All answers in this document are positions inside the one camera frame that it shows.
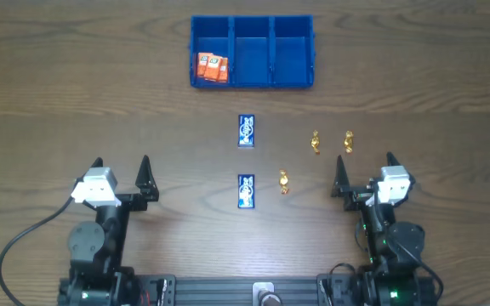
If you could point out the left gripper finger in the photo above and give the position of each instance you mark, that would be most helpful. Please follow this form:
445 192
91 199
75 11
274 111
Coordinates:
97 163
146 180

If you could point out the blue tray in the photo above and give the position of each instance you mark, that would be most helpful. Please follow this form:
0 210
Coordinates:
251 64

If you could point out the blue candy pack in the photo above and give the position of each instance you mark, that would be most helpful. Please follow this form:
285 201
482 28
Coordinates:
246 191
246 131

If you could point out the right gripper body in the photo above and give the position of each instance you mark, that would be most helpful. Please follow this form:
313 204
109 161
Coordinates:
355 197

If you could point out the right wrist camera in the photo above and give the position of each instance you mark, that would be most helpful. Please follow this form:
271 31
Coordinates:
391 185

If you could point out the gold candy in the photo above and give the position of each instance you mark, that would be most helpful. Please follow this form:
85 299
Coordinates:
348 141
283 180
315 142

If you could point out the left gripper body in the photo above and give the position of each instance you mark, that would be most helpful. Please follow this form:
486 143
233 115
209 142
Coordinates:
132 203

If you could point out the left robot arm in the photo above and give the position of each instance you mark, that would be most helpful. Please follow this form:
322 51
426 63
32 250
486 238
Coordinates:
96 246

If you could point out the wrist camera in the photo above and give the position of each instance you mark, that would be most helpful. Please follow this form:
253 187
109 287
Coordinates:
391 185
96 187

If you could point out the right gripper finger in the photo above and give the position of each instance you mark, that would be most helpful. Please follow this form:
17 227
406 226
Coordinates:
391 160
340 178

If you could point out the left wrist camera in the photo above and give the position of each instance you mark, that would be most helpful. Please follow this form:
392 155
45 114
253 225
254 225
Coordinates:
96 187

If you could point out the mounting rail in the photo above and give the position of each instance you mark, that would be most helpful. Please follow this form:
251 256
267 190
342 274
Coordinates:
219 291

